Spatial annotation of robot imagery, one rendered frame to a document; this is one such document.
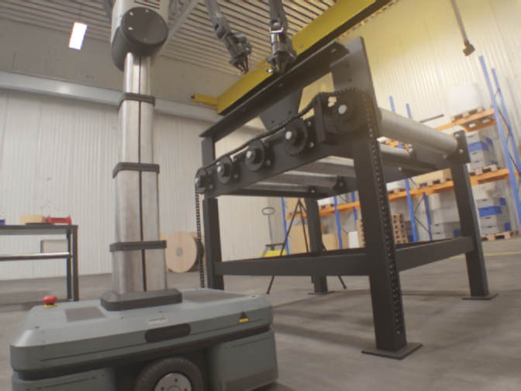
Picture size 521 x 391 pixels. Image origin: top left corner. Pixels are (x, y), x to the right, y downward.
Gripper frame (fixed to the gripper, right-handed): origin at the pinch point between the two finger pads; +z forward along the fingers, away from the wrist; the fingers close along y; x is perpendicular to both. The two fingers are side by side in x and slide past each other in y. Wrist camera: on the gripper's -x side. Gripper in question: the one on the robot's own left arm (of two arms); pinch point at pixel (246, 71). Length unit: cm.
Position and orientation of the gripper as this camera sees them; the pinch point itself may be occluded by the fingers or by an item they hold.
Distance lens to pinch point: 174.3
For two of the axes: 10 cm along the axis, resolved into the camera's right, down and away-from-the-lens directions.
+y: -5.6, 2.1, 8.0
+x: -6.7, 4.6, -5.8
